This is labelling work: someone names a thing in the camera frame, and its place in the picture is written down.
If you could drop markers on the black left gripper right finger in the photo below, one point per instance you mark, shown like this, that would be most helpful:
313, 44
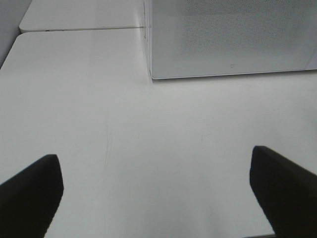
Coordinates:
286, 192

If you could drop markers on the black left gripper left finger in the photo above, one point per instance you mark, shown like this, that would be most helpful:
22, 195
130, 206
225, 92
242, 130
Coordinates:
30, 199

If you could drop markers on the white microwave door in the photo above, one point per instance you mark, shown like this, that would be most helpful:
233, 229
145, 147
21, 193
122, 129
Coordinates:
194, 38

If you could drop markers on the white adjoining table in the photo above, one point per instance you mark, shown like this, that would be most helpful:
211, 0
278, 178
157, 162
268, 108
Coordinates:
74, 15

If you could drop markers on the white microwave oven body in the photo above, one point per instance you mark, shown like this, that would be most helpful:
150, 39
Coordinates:
147, 33

